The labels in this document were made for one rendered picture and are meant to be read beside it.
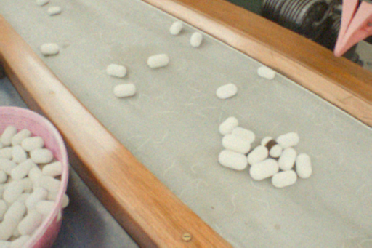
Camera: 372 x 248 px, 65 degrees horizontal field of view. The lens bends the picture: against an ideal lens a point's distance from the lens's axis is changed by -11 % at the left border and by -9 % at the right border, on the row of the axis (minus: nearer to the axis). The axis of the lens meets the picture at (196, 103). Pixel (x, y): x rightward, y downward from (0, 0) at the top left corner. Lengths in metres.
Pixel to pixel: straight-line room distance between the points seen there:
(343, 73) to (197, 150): 0.30
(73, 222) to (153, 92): 0.23
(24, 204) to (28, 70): 0.24
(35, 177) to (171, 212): 0.19
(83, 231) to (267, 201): 0.25
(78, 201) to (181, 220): 0.19
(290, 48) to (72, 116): 0.40
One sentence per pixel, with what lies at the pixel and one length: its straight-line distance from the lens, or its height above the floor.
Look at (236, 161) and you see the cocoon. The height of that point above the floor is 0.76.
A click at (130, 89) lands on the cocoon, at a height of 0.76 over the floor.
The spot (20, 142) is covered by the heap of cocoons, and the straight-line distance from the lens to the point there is 0.50.
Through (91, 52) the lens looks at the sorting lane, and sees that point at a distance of 0.63.
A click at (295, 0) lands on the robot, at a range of 0.77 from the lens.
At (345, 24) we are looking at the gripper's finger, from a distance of 0.45.
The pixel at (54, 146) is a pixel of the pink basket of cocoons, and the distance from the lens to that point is 0.46.
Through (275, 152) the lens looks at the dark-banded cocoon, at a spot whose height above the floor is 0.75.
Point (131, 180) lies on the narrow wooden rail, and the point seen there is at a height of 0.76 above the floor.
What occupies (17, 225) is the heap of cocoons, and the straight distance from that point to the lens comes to 0.43.
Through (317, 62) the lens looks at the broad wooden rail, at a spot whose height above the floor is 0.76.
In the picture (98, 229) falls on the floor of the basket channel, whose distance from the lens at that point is 0.46.
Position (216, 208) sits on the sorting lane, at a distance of 0.38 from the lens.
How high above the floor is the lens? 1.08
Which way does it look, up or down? 43 degrees down
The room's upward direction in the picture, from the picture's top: 2 degrees clockwise
